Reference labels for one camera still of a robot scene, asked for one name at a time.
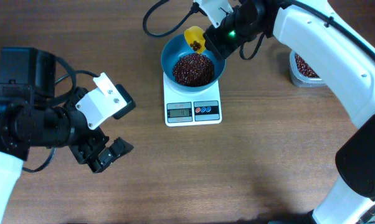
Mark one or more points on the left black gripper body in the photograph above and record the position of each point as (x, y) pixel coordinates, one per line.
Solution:
(90, 149)

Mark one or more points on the yellow measuring scoop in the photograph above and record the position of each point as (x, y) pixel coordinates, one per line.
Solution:
(195, 39)

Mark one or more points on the red beans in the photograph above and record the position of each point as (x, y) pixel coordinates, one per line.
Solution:
(194, 70)

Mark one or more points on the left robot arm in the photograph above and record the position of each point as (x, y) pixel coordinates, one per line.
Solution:
(32, 115)

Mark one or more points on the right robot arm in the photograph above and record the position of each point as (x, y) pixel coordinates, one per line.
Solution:
(341, 58)

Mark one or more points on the white digital kitchen scale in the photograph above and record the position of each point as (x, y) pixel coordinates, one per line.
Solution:
(191, 108)

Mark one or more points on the blue plastic bowl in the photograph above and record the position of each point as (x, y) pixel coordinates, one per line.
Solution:
(177, 47)

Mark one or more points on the clear plastic container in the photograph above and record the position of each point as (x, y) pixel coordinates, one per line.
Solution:
(300, 80)

